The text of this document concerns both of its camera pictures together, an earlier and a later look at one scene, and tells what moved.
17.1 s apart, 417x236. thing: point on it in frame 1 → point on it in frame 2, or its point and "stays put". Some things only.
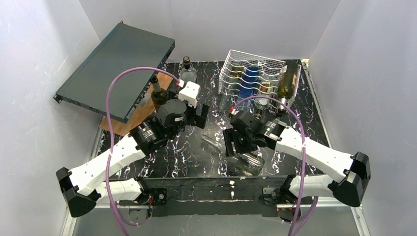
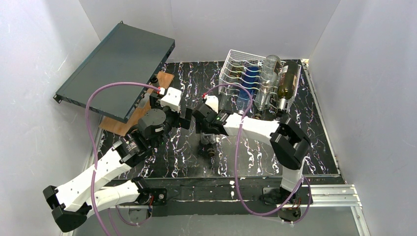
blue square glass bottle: x=248 y=90 stays put
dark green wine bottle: x=287 y=83 stays put
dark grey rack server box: x=123 y=46 stays put
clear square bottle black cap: x=188 y=73 → x=207 y=142
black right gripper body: x=230 y=142 → x=199 y=118
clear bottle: x=249 y=163 → x=271 y=72
